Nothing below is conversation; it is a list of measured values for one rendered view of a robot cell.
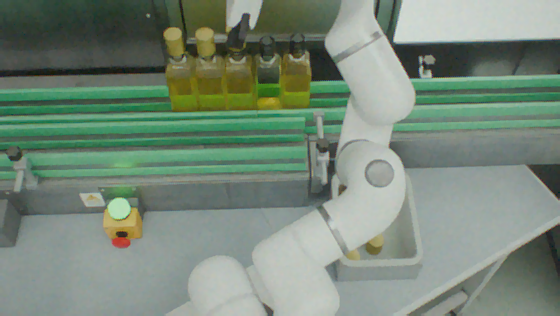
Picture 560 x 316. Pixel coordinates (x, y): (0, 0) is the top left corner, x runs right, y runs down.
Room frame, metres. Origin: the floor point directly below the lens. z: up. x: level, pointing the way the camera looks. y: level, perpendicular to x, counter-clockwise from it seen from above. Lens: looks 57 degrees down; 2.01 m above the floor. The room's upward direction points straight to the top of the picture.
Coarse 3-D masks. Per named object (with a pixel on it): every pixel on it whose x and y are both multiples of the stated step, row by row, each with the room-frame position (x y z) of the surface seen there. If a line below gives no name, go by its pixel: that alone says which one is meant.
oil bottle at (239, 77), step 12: (228, 60) 0.81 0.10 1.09; (252, 60) 0.83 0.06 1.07; (228, 72) 0.79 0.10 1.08; (240, 72) 0.79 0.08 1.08; (252, 72) 0.80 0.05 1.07; (228, 84) 0.79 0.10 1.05; (240, 84) 0.79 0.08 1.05; (252, 84) 0.79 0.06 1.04; (228, 96) 0.79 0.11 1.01; (240, 96) 0.79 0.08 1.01; (252, 96) 0.79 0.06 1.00; (228, 108) 0.79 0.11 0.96; (240, 108) 0.79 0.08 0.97; (252, 108) 0.79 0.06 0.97
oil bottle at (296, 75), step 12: (288, 60) 0.81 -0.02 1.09; (300, 60) 0.81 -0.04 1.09; (288, 72) 0.79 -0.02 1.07; (300, 72) 0.80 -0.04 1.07; (288, 84) 0.79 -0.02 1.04; (300, 84) 0.79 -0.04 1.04; (288, 96) 0.79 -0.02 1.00; (300, 96) 0.79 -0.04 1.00; (288, 108) 0.79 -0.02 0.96; (300, 108) 0.79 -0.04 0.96
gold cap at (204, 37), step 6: (198, 30) 0.82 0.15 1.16; (204, 30) 0.82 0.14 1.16; (210, 30) 0.82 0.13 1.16; (198, 36) 0.81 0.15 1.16; (204, 36) 0.81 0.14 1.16; (210, 36) 0.81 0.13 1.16; (198, 42) 0.80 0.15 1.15; (204, 42) 0.80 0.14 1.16; (210, 42) 0.80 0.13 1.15; (198, 48) 0.80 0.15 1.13; (204, 48) 0.80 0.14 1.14; (210, 48) 0.80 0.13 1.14; (204, 54) 0.80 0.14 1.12; (210, 54) 0.80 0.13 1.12
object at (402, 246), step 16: (336, 176) 0.70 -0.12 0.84; (336, 192) 0.66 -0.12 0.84; (400, 224) 0.61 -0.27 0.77; (416, 224) 0.58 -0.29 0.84; (384, 240) 0.57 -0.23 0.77; (400, 240) 0.57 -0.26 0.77; (416, 240) 0.54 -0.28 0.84; (368, 256) 0.54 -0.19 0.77; (384, 256) 0.54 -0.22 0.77; (400, 256) 0.54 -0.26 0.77; (416, 256) 0.51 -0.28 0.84
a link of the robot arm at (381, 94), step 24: (360, 48) 0.62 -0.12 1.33; (384, 48) 0.63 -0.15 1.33; (360, 72) 0.59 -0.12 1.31; (384, 72) 0.59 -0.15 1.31; (360, 96) 0.58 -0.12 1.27; (384, 96) 0.56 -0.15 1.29; (408, 96) 0.57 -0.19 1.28; (360, 120) 0.60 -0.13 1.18; (384, 120) 0.55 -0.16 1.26; (384, 144) 0.57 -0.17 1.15
